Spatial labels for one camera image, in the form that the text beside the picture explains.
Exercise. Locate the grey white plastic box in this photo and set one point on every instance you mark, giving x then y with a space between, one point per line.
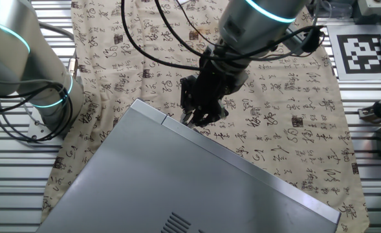
373 7

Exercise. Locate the black white marker board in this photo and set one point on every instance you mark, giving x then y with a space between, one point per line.
358 51

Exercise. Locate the beige calligraphy print cloth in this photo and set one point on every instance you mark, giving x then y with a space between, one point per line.
274 145

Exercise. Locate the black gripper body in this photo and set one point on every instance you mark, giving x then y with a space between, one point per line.
213 84

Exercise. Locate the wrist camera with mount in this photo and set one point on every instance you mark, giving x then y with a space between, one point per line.
301 40

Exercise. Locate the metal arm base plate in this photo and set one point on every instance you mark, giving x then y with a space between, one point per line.
35 129

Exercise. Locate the clear plastic cup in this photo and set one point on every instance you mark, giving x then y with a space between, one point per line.
335 9

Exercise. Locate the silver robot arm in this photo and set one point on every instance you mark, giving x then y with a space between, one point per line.
15 55

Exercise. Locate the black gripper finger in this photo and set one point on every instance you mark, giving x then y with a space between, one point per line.
188 97
211 115

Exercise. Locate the silver microwave body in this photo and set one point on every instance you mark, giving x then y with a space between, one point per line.
145 178

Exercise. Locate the white paper piece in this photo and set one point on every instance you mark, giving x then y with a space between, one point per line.
182 1

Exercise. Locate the metal camera clamp bracket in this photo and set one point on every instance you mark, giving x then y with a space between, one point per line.
368 113

